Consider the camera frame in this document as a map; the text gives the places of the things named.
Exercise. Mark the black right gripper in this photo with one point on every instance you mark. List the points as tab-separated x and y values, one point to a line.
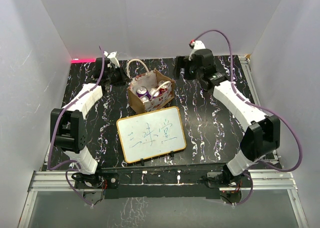
182	62

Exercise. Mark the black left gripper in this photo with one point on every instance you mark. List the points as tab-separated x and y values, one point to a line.
124	79

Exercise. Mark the purple soda can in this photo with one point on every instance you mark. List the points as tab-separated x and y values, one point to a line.
142	91
144	99
153	93

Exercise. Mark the printed canvas tote bag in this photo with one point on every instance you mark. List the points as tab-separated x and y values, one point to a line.
149	79

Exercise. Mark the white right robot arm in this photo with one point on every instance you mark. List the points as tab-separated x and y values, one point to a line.
262	132

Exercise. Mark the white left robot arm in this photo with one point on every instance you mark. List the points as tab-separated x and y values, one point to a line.
67	124

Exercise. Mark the pink tape strip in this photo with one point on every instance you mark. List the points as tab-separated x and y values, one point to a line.
88	60

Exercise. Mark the yellow framed whiteboard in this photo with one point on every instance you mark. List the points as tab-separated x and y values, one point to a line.
151	134

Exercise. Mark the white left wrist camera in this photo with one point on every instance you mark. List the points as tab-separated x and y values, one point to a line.
113	58

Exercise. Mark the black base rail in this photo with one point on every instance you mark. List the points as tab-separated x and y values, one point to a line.
193	180

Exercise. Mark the aluminium frame rail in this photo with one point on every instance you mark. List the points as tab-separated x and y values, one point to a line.
51	203

